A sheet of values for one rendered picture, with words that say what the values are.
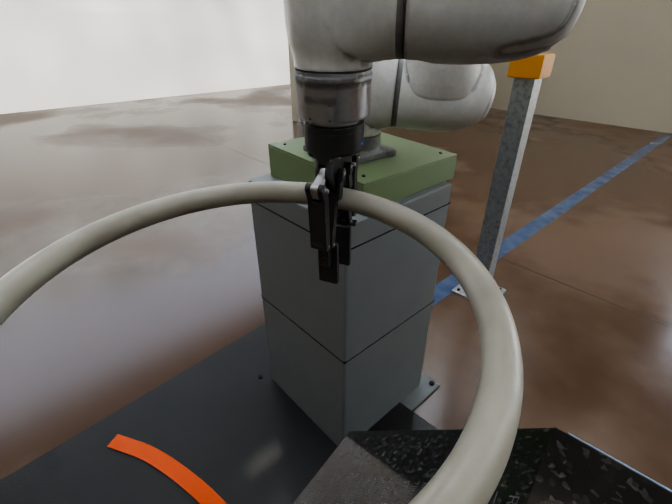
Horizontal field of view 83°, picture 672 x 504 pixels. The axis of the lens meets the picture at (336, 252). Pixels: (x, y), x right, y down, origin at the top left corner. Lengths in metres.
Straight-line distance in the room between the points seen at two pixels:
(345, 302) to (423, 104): 0.48
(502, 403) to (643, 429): 1.46
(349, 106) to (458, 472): 0.36
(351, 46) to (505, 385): 0.34
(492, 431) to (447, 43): 0.34
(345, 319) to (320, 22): 0.68
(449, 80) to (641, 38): 5.88
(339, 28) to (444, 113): 0.54
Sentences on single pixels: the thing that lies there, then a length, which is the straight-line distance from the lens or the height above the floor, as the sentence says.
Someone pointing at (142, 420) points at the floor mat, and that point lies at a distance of 1.56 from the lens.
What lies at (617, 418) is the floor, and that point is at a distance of 1.73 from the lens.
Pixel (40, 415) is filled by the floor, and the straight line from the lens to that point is 1.77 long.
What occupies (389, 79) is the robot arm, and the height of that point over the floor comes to 1.06.
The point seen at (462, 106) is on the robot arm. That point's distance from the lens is 0.93.
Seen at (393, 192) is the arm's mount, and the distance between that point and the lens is 0.92.
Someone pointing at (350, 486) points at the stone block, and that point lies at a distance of 0.55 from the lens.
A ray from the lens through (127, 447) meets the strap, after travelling 1.50.
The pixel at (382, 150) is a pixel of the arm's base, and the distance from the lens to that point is 1.01.
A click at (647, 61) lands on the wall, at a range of 6.70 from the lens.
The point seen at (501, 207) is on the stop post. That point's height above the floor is 0.49.
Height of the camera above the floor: 1.16
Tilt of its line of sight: 30 degrees down
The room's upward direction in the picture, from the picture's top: straight up
